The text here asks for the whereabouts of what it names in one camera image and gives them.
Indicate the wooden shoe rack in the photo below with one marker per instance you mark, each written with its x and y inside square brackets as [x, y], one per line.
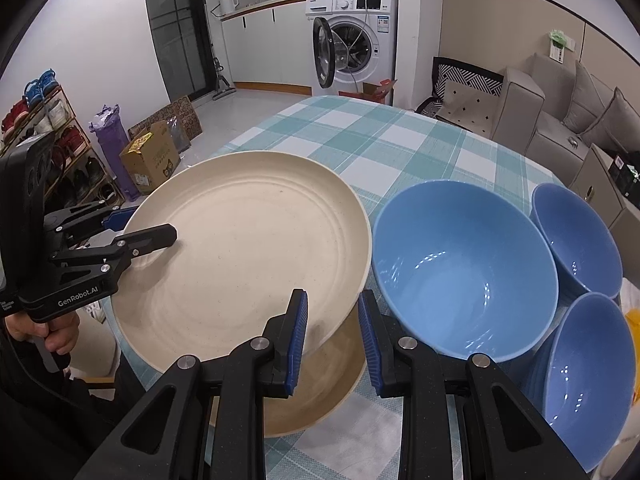
[75, 155]

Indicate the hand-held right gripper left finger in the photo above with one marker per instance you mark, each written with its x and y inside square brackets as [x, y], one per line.
[295, 345]

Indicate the white washing machine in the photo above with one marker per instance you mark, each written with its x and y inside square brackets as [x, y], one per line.
[370, 30]

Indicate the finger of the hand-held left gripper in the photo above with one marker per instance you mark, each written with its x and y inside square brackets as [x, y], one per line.
[117, 219]
[145, 240]

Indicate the person's left forearm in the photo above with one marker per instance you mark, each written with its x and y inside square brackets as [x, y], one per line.
[40, 420]

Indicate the green white packet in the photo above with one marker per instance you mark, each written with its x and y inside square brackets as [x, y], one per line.
[560, 45]

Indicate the person's left hand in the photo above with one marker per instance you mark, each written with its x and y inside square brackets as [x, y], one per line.
[60, 335]

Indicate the yellow plastic bag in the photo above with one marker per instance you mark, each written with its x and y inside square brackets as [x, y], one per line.
[633, 322]

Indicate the black white patterned chair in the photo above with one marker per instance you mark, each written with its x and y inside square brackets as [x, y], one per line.
[465, 95]

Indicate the red cardboard box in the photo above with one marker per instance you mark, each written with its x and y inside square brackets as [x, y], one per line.
[377, 91]

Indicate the white kitchen base cabinets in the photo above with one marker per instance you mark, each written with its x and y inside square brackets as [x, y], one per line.
[270, 45]

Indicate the teal checked tablecloth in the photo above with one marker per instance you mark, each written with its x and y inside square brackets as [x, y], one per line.
[390, 145]

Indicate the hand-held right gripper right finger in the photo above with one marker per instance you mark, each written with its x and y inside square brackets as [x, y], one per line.
[370, 345]

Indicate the white electric kettle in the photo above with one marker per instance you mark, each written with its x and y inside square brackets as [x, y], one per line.
[229, 4]

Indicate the upright floor mop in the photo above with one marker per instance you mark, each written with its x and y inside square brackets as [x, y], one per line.
[220, 85]

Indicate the grey sofa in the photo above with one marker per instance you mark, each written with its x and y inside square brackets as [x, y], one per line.
[520, 105]

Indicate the grey side cabinet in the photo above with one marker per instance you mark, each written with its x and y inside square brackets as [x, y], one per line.
[600, 195]

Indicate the dark glass door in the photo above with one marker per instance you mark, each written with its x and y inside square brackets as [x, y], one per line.
[172, 25]

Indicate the printed cardboard box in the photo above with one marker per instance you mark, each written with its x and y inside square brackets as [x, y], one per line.
[150, 165]

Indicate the purple bag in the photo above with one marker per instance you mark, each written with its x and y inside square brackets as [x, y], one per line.
[112, 145]

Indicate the blue bowl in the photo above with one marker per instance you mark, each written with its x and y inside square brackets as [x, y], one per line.
[585, 380]
[465, 270]
[580, 240]

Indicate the black box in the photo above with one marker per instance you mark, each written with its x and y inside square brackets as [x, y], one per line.
[625, 170]

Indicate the cream plate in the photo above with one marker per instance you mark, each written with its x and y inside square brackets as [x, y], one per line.
[325, 390]
[240, 240]

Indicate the grey cushion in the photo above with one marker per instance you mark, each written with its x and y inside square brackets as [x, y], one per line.
[620, 120]
[587, 95]

